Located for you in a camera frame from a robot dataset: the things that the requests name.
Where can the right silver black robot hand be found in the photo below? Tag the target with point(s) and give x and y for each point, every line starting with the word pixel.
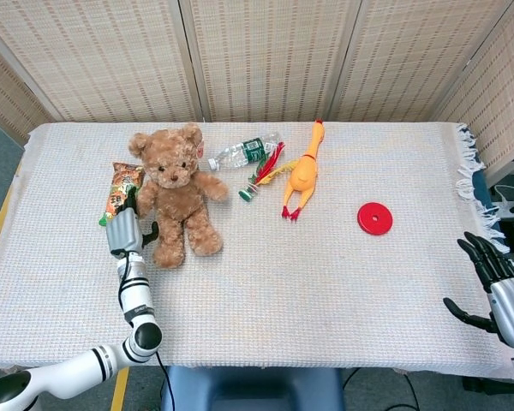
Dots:
pixel 503 299

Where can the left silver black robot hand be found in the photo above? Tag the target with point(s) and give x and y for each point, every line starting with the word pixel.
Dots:
pixel 122 231

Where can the brown teddy bear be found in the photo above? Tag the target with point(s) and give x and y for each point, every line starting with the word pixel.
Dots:
pixel 177 192

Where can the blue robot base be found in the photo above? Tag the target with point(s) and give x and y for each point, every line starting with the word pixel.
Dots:
pixel 252 389

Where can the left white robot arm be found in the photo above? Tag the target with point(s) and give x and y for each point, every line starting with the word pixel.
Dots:
pixel 90 342

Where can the orange snack bag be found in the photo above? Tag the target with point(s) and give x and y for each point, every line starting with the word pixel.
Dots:
pixel 122 192

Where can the clear plastic water bottle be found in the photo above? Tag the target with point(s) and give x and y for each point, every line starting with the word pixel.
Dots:
pixel 244 153

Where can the red plastic disc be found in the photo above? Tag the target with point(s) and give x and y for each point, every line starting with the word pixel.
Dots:
pixel 374 218

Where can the red yellow feather shuttlecock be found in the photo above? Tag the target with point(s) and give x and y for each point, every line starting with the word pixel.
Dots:
pixel 263 171

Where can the white woven tablecloth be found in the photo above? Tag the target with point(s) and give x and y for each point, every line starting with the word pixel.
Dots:
pixel 282 265

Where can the yellow rubber chicken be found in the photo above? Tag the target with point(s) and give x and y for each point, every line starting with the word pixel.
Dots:
pixel 303 171

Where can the woven folding screen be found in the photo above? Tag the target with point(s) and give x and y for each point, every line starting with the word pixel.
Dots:
pixel 257 55

